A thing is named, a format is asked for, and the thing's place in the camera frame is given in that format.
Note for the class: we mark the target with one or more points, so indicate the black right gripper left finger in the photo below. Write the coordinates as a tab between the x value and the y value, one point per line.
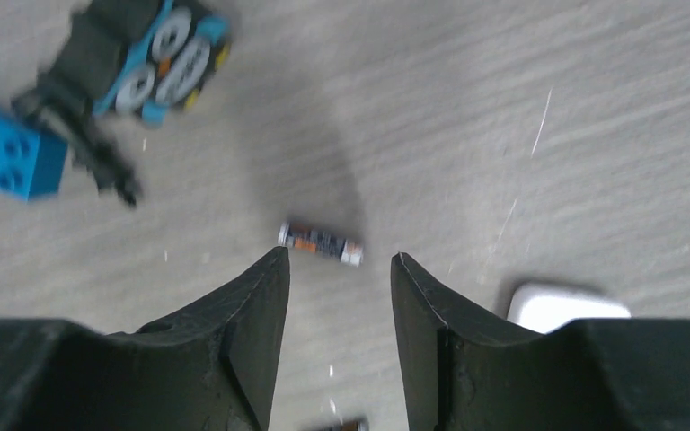
211	365

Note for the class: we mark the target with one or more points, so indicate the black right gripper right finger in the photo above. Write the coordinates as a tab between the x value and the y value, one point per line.
465	368

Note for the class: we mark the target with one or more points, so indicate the black screw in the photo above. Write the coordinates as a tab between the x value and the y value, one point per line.
92	150

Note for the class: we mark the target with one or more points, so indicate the blue toy brick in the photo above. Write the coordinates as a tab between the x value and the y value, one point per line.
31	162

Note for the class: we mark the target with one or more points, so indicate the small black blue box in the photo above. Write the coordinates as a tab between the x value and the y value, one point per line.
137	58

